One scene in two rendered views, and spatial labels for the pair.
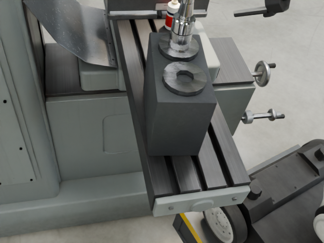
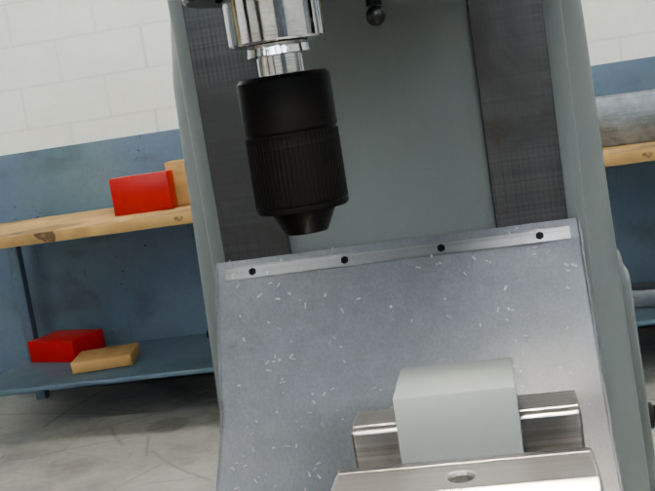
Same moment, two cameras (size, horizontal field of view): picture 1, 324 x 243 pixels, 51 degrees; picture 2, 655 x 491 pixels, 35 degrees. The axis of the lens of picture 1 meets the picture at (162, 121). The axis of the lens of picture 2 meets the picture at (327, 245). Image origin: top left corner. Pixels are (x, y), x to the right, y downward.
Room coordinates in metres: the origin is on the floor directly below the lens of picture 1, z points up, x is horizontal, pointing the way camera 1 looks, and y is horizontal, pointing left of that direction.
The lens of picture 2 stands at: (1.26, -0.33, 1.25)
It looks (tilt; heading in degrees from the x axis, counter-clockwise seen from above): 8 degrees down; 121
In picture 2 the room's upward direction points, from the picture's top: 9 degrees counter-clockwise
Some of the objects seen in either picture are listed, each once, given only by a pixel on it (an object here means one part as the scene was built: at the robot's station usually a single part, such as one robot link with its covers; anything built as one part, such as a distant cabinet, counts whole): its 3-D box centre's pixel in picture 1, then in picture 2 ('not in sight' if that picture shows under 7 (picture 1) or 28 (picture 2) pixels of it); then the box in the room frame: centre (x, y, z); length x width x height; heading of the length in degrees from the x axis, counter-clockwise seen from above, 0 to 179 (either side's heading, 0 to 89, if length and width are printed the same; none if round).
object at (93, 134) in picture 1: (144, 112); not in sight; (1.00, 0.08, 0.46); 0.80 x 0.30 x 0.60; 111
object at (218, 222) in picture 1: (223, 219); not in sight; (0.54, -0.28, 0.50); 0.20 x 0.05 x 0.20; 39
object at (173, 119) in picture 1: (174, 92); not in sight; (0.56, -0.02, 1.06); 0.22 x 0.12 x 0.20; 13
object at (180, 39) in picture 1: (181, 33); not in sight; (0.61, 0.00, 1.19); 0.05 x 0.05 x 0.06
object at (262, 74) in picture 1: (254, 74); not in sight; (1.16, -0.36, 0.66); 0.16 x 0.12 x 0.12; 111
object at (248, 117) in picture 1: (263, 115); not in sight; (1.04, -0.44, 0.54); 0.22 x 0.06 x 0.06; 111
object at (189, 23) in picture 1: (183, 19); not in sight; (0.61, 0.00, 1.22); 0.05 x 0.05 x 0.01
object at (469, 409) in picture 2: not in sight; (462, 433); (1.05, 0.13, 1.07); 0.06 x 0.05 x 0.06; 21
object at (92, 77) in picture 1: (146, 49); not in sight; (0.99, 0.11, 0.82); 0.50 x 0.35 x 0.12; 111
